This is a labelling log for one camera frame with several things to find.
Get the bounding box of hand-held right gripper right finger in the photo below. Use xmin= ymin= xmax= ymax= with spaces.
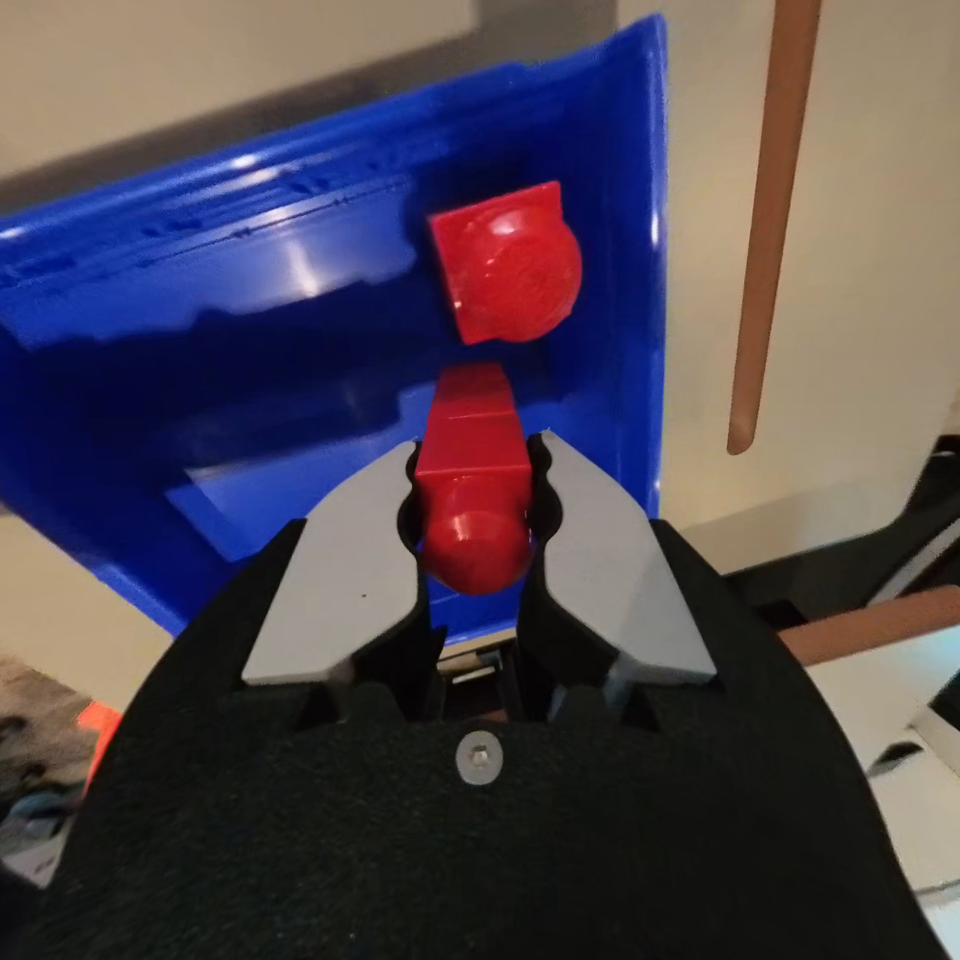
xmin=521 ymin=427 xmax=719 ymax=688

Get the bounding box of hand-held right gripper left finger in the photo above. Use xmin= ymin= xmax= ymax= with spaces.
xmin=240 ymin=439 xmax=432 ymax=687

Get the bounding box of red mega block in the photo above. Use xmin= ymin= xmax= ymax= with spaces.
xmin=412 ymin=411 xmax=538 ymax=598
xmin=426 ymin=180 xmax=584 ymax=348
xmin=432 ymin=363 xmax=521 ymax=416

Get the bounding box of blue plastic bin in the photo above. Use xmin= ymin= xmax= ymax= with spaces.
xmin=0 ymin=13 xmax=670 ymax=651

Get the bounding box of brown table edge strip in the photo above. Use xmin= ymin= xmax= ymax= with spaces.
xmin=776 ymin=585 xmax=960 ymax=669

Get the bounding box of orange object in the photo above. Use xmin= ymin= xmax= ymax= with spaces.
xmin=77 ymin=703 xmax=123 ymax=792

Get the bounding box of brown wooden rod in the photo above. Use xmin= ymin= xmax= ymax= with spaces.
xmin=726 ymin=0 xmax=824 ymax=457

